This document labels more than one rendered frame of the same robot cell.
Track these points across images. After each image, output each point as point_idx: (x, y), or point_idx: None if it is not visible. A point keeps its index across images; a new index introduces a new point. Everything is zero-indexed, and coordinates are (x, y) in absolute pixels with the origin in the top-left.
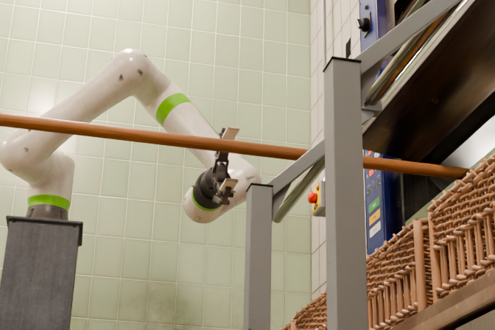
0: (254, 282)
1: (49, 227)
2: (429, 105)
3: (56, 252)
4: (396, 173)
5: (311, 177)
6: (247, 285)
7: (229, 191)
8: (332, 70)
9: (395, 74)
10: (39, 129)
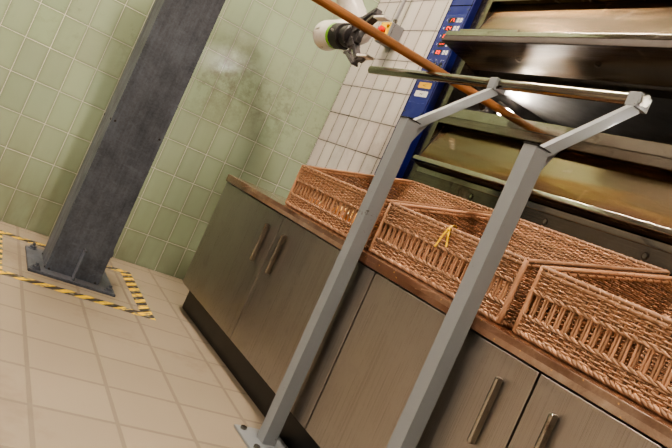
0: (382, 182)
1: None
2: (512, 58)
3: (204, 10)
4: (456, 67)
5: (420, 78)
6: (377, 182)
7: (362, 61)
8: (533, 153)
9: (531, 92)
10: None
